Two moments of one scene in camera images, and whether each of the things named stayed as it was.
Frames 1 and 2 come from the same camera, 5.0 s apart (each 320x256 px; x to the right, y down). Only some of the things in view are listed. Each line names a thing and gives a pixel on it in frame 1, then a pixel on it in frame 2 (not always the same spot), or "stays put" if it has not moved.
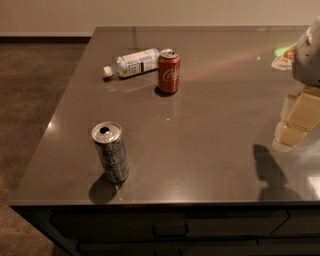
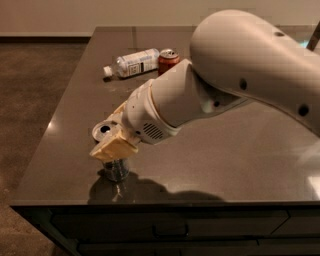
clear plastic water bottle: x=133 y=64 stays put
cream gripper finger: x=300 y=114 to x=115 y=147
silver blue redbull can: x=110 y=148 stays put
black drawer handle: x=170 y=230 stays put
